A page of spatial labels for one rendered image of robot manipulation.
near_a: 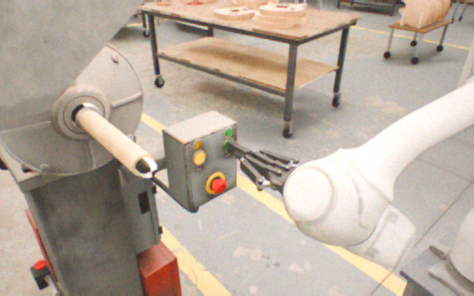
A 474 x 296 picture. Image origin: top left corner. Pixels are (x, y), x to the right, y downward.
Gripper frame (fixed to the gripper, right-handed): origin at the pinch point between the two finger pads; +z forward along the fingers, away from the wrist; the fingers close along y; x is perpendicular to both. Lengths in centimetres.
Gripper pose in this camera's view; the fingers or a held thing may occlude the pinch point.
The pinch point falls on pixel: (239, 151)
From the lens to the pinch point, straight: 83.3
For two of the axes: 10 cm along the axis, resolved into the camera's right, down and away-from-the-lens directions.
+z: -6.7, -3.9, 6.4
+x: 0.0, -8.6, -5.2
